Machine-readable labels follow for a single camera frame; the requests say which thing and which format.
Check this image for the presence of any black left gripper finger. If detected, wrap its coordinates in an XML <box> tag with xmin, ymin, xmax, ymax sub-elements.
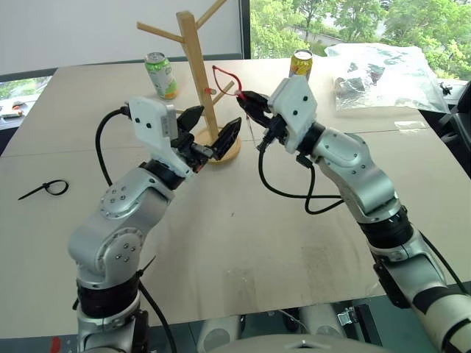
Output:
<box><xmin>177</xmin><ymin>104</ymin><xmax>205</xmax><ymax>135</ymax></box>
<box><xmin>210</xmin><ymin>117</ymin><xmax>243</xmax><ymax>160</ymax></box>

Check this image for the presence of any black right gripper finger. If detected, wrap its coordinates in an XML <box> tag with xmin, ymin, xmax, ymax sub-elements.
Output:
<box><xmin>240</xmin><ymin>90</ymin><xmax>273</xmax><ymax>112</ymax></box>
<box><xmin>235</xmin><ymin>99</ymin><xmax>273</xmax><ymax>126</ymax></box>

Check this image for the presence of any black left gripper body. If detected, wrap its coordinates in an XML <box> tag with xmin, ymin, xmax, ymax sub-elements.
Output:
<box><xmin>170</xmin><ymin>131</ymin><xmax>217</xmax><ymax>174</ymax></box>

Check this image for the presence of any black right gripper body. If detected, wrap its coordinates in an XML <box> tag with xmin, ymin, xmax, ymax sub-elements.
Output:
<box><xmin>262</xmin><ymin>109</ymin><xmax>291</xmax><ymax>146</ymax></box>

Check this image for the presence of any red rubber band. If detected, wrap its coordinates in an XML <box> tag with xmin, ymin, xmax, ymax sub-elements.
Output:
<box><xmin>211</xmin><ymin>65</ymin><xmax>259</xmax><ymax>150</ymax></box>

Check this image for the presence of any wooden tree stand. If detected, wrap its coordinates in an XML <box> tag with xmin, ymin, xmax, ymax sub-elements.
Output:
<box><xmin>136</xmin><ymin>0</ymin><xmax>244</xmax><ymax>165</ymax></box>

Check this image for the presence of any green drink can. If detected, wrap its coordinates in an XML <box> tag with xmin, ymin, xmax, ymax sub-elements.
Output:
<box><xmin>144</xmin><ymin>51</ymin><xmax>180</xmax><ymax>101</ymax></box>

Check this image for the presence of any yellow drink can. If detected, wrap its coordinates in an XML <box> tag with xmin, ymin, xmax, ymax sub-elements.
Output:
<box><xmin>288</xmin><ymin>49</ymin><xmax>314</xmax><ymax>81</ymax></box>

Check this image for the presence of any large clear plastic bag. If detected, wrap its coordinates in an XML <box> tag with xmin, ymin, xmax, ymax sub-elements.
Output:
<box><xmin>323</xmin><ymin>41</ymin><xmax>452</xmax><ymax>119</ymax></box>

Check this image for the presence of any black zip tie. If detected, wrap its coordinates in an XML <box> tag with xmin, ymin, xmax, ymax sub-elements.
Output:
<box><xmin>17</xmin><ymin>179</ymin><xmax>70</xmax><ymax>202</ymax></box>

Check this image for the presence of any black chair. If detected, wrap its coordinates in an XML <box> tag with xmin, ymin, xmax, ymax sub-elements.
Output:
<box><xmin>436</xmin><ymin>78</ymin><xmax>471</xmax><ymax>149</ymax></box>

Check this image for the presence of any silver rounded robot leg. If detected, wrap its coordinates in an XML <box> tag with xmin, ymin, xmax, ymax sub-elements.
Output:
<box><xmin>196</xmin><ymin>315</ymin><xmax>243</xmax><ymax>353</ymax></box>
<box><xmin>299</xmin><ymin>302</ymin><xmax>347</xmax><ymax>338</ymax></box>

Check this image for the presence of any grey rounded robot body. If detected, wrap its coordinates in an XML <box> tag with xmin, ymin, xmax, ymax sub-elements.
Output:
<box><xmin>208</xmin><ymin>332</ymin><xmax>384</xmax><ymax>353</ymax></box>

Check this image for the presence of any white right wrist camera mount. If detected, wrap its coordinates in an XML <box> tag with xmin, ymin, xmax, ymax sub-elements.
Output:
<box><xmin>267</xmin><ymin>74</ymin><xmax>319</xmax><ymax>154</ymax></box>

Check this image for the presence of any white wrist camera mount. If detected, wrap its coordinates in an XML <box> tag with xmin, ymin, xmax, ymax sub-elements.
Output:
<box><xmin>267</xmin><ymin>74</ymin><xmax>319</xmax><ymax>154</ymax></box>
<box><xmin>127</xmin><ymin>96</ymin><xmax>196</xmax><ymax>179</ymax></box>

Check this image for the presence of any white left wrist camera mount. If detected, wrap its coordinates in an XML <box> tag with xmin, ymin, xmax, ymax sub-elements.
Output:
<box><xmin>127</xmin><ymin>96</ymin><xmax>196</xmax><ymax>179</ymax></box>

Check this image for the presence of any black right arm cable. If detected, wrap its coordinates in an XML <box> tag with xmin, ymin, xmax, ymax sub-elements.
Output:
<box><xmin>257</xmin><ymin>135</ymin><xmax>345</xmax><ymax>215</ymax></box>

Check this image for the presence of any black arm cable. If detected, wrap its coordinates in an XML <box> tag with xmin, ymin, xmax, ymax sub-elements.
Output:
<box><xmin>94</xmin><ymin>105</ymin><xmax>132</xmax><ymax>187</ymax></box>
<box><xmin>257</xmin><ymin>135</ymin><xmax>345</xmax><ymax>215</ymax></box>

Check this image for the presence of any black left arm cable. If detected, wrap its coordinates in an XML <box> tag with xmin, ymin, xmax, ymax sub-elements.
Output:
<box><xmin>94</xmin><ymin>105</ymin><xmax>132</xmax><ymax>187</ymax></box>

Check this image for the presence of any black block with metal bracket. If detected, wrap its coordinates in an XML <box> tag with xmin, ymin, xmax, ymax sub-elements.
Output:
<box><xmin>336</xmin><ymin>302</ymin><xmax>384</xmax><ymax>347</ymax></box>

